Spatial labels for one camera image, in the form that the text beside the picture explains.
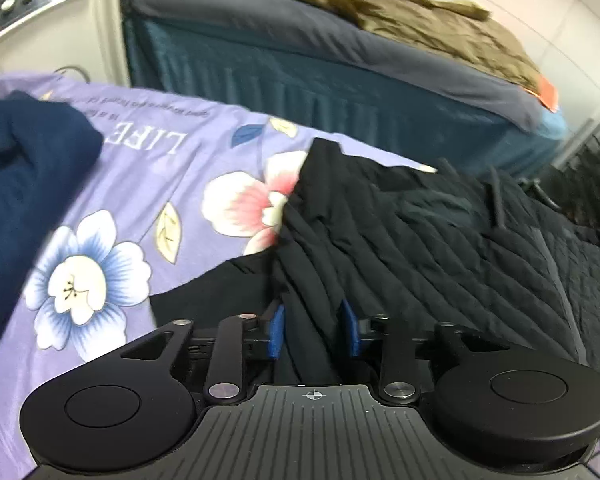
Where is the olive brown blanket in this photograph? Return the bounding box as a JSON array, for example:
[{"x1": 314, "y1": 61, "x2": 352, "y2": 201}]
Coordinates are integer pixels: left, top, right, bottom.
[{"x1": 269, "y1": 0, "x2": 541, "y2": 88}]

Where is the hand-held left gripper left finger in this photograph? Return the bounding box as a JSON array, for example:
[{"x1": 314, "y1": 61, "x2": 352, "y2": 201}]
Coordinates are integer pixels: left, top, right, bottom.
[{"x1": 120, "y1": 304, "x2": 287, "y2": 404}]

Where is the grey bed sheet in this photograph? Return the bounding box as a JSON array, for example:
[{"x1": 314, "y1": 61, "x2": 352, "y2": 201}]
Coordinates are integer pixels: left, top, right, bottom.
[{"x1": 130, "y1": 0, "x2": 543, "y2": 131}]

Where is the orange cloth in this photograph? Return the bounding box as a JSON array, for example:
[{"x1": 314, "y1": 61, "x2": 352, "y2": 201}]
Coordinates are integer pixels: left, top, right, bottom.
[{"x1": 527, "y1": 76, "x2": 561, "y2": 112}]

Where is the bed with blue skirt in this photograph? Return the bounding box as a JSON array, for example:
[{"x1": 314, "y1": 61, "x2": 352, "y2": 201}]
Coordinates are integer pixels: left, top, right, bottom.
[{"x1": 120, "y1": 0, "x2": 571, "y2": 178}]

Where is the black quilted jacket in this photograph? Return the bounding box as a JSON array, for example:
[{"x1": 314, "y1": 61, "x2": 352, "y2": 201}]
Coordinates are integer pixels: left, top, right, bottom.
[{"x1": 150, "y1": 137, "x2": 600, "y2": 396}]

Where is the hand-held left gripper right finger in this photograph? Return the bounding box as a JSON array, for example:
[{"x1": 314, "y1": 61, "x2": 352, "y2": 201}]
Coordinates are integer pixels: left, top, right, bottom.
[{"x1": 339, "y1": 298, "x2": 481, "y2": 404}]

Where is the grey cable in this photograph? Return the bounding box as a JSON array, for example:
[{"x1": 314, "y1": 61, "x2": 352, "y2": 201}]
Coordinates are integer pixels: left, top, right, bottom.
[{"x1": 52, "y1": 65, "x2": 93, "y2": 83}]

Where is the navy blue garment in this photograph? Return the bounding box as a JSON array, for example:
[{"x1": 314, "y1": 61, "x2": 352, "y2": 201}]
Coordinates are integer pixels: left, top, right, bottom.
[{"x1": 0, "y1": 90, "x2": 105, "y2": 376}]

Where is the purple floral bedsheet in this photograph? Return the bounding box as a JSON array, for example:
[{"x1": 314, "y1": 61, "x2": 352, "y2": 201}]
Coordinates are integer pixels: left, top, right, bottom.
[{"x1": 0, "y1": 72, "x2": 438, "y2": 480}]

